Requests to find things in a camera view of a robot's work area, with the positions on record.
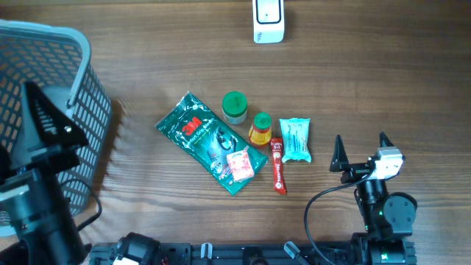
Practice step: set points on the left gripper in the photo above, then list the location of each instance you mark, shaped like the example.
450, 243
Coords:
61, 143

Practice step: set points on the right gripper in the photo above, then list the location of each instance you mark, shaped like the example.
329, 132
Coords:
340, 163

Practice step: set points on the light blue wipes packet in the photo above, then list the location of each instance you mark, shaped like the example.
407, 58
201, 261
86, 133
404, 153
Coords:
295, 132

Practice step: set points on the red coffee stick sachet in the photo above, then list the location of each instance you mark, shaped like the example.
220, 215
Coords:
277, 155

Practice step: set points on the green cap sauce bottle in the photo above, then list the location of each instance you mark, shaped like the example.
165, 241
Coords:
260, 132

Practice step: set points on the pink tissue packet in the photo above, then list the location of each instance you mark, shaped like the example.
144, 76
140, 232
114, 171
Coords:
240, 165

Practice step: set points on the green 3M gloves packet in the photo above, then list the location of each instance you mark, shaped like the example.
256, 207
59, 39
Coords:
197, 130

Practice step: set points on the green lid white jar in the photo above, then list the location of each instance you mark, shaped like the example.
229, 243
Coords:
234, 106

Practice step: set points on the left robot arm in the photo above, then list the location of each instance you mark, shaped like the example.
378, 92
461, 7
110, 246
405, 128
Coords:
31, 193

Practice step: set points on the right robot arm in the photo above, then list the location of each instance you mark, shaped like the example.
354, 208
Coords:
386, 216

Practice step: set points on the white barcode scanner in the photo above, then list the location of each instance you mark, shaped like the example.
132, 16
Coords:
268, 21

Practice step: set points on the grey plastic mesh basket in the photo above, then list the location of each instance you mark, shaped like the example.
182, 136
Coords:
58, 59

